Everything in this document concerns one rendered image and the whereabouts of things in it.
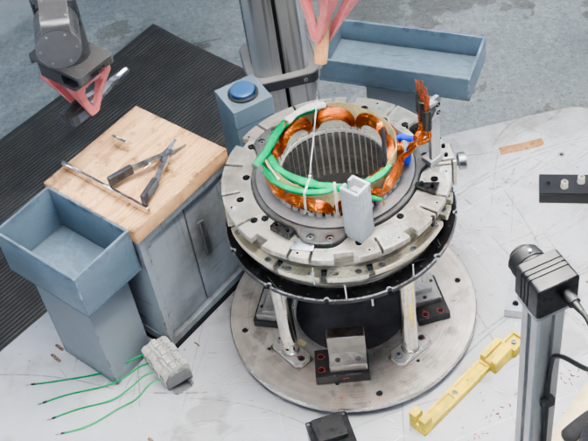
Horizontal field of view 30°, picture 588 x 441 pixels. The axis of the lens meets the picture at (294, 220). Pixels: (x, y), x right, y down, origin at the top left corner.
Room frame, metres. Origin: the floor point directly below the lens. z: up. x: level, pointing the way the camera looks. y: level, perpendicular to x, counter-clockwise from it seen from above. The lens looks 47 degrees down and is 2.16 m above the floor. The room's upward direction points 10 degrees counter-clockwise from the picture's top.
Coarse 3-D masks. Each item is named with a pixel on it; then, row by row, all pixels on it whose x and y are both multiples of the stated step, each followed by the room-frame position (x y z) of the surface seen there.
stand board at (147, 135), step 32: (128, 128) 1.29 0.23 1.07; (160, 128) 1.28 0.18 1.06; (96, 160) 1.23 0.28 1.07; (128, 160) 1.22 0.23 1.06; (192, 160) 1.19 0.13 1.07; (224, 160) 1.20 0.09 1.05; (64, 192) 1.17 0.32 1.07; (96, 192) 1.16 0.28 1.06; (128, 192) 1.15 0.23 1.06; (160, 192) 1.14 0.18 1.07; (192, 192) 1.15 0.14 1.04; (128, 224) 1.08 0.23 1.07
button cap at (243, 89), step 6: (234, 84) 1.38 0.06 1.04; (240, 84) 1.37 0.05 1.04; (246, 84) 1.37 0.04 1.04; (252, 84) 1.37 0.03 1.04; (234, 90) 1.36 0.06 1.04; (240, 90) 1.36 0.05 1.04; (246, 90) 1.35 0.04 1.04; (252, 90) 1.35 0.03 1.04; (234, 96) 1.35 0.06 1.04; (240, 96) 1.34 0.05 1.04; (246, 96) 1.34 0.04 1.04
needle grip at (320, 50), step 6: (318, 18) 1.09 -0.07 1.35; (330, 24) 1.09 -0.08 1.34; (324, 36) 1.08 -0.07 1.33; (324, 42) 1.08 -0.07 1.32; (318, 48) 1.08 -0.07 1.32; (324, 48) 1.08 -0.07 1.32; (318, 54) 1.08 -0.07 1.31; (324, 54) 1.08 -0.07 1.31; (318, 60) 1.08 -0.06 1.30; (324, 60) 1.08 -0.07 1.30
